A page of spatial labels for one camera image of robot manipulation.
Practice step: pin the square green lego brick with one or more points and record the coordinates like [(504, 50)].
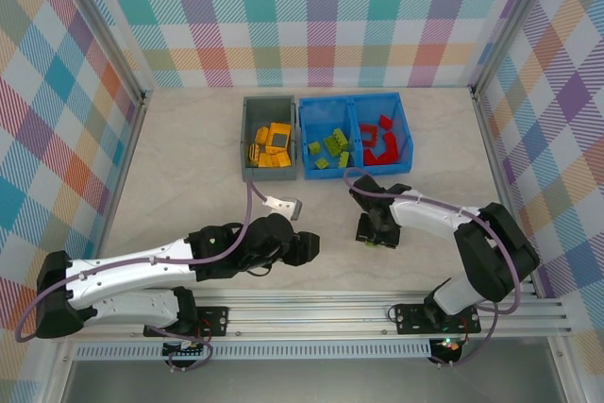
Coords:
[(322, 163)]

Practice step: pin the small green lego brick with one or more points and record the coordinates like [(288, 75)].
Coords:
[(313, 147)]

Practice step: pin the small red lego piece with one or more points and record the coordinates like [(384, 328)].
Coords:
[(386, 121)]

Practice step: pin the yellow lego window frame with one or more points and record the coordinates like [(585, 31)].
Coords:
[(280, 128)]

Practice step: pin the blue two-compartment bin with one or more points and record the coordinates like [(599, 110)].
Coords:
[(325, 112)]

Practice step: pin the grey plastic bin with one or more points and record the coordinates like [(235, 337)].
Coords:
[(269, 108)]

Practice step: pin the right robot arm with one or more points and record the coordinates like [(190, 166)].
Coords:
[(424, 216)]

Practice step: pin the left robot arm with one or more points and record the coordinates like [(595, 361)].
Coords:
[(137, 301)]

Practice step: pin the small electronics board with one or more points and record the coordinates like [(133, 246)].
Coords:
[(448, 344), (184, 351)]

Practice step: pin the grey metal sheet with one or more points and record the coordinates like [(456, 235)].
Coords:
[(307, 384)]

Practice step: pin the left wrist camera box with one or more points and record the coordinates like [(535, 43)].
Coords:
[(285, 206)]

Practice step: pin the wide aluminium base rail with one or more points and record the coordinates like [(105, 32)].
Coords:
[(307, 313)]

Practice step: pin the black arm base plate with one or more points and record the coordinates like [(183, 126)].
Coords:
[(217, 320), (408, 320)]

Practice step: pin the aluminium side rail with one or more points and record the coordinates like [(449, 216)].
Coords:
[(130, 148), (493, 153)]

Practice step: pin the aluminium frame post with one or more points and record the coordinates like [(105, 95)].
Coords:
[(107, 21), (512, 21)]

